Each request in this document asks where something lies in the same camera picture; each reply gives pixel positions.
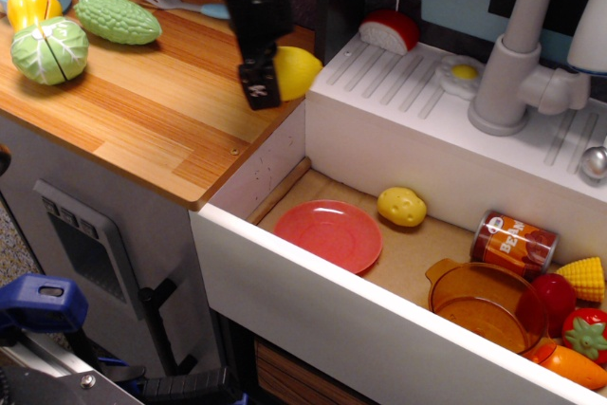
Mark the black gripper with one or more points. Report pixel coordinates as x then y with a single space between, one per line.
258 25

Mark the yellow toy lemon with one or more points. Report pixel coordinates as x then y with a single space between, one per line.
296 69

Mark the pink plastic plate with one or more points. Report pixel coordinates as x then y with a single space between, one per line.
338 232

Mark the grey and blue spatula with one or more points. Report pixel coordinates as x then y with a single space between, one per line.
213 10

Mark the green toy bitter gourd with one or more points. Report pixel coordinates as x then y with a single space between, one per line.
118 21

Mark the yellow toy potato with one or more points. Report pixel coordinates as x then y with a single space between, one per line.
402 206

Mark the toy fried egg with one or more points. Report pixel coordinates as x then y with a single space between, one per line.
460 76

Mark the green toy cabbage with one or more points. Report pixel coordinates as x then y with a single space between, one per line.
54 52

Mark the grey toy oven door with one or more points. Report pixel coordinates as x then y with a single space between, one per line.
129 315

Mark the yellow toy bell pepper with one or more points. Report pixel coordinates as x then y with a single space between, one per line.
25 13

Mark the grey toy faucet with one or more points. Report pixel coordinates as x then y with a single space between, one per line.
514 79

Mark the orange toy bean can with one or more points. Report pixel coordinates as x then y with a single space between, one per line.
515 245

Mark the blue clamp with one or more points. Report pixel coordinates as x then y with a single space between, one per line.
42 304

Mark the white bottle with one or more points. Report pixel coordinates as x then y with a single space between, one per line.
587 52

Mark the transparent orange toy pot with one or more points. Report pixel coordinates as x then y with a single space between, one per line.
491 302

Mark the silver round knob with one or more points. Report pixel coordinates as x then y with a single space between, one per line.
593 163

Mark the red toy apple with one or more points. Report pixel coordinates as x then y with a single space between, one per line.
559 299

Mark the yellow toy corn piece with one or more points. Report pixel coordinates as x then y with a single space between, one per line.
586 276

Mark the orange toy carrot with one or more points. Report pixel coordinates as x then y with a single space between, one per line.
570 364

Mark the red toy tomato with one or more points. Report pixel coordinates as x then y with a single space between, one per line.
584 331

